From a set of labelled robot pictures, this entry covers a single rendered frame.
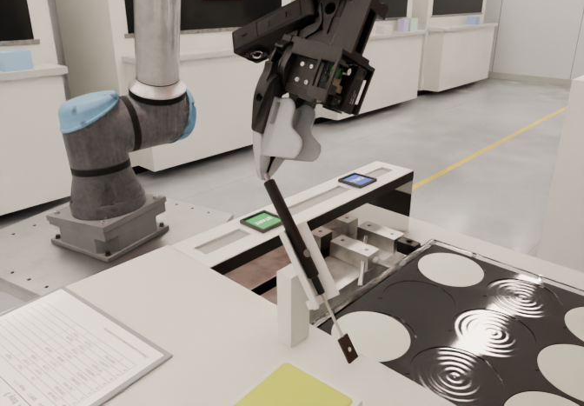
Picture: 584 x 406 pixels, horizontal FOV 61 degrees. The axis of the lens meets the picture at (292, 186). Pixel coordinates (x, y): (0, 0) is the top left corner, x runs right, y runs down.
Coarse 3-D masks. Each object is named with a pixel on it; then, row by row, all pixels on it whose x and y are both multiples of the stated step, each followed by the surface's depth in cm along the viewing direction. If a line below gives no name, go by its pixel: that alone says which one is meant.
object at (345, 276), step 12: (384, 252) 88; (396, 252) 88; (336, 264) 84; (348, 264) 84; (336, 276) 80; (348, 276) 80; (372, 276) 84; (276, 288) 77; (348, 288) 79; (276, 300) 74; (336, 300) 77; (312, 312) 73; (324, 312) 75
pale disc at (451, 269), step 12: (420, 264) 80; (432, 264) 80; (444, 264) 80; (456, 264) 80; (468, 264) 80; (432, 276) 77; (444, 276) 77; (456, 276) 77; (468, 276) 77; (480, 276) 77
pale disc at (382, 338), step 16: (352, 320) 66; (368, 320) 66; (384, 320) 66; (336, 336) 63; (352, 336) 63; (368, 336) 63; (384, 336) 63; (400, 336) 63; (368, 352) 60; (384, 352) 60; (400, 352) 61
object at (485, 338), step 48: (384, 288) 74; (432, 288) 74; (480, 288) 74; (528, 288) 74; (432, 336) 63; (480, 336) 63; (528, 336) 63; (576, 336) 63; (432, 384) 56; (480, 384) 56; (528, 384) 56
